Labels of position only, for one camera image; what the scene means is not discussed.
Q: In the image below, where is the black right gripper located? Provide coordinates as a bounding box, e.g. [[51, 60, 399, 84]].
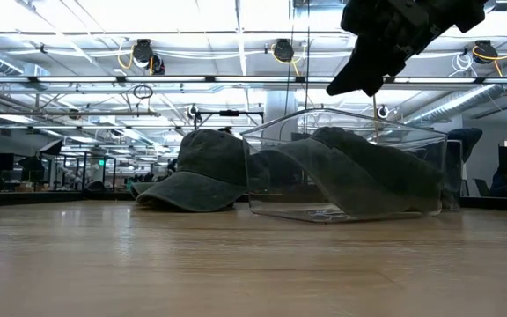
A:
[[326, 0, 440, 98]]

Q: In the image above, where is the blue denim cap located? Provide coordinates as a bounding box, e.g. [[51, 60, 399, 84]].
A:
[[411, 127, 485, 164]]

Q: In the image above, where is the black ceiling cable reel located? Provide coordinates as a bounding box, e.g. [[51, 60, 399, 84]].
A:
[[273, 38, 296, 63], [472, 39, 500, 65], [150, 52, 167, 77], [132, 38, 154, 67]]

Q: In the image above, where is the black office chair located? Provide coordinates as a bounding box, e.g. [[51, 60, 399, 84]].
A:
[[473, 178, 493, 197]]

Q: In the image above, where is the clear square plastic bin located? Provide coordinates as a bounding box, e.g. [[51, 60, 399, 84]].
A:
[[240, 107, 450, 224]]

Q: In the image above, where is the tall clear plastic container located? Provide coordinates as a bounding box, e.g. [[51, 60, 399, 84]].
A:
[[437, 139, 464, 210]]

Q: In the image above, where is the silver ventilation duct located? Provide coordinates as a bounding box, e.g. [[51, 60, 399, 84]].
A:
[[405, 83, 501, 126]]

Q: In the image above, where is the black background rig frame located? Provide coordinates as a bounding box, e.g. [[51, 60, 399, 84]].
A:
[[194, 109, 266, 133]]

